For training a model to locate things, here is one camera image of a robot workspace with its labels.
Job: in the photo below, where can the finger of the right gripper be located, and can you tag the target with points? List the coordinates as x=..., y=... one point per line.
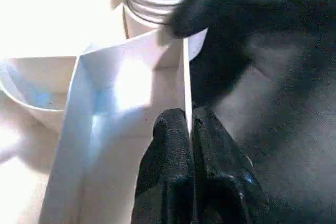
x=210, y=1

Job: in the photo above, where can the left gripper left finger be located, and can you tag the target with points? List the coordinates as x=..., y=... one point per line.
x=168, y=169

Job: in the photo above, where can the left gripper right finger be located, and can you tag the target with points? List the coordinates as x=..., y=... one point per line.
x=225, y=182

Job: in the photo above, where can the black mat cloth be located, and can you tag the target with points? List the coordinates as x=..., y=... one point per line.
x=288, y=116

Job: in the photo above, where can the white plastic table top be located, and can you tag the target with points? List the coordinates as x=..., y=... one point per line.
x=52, y=24

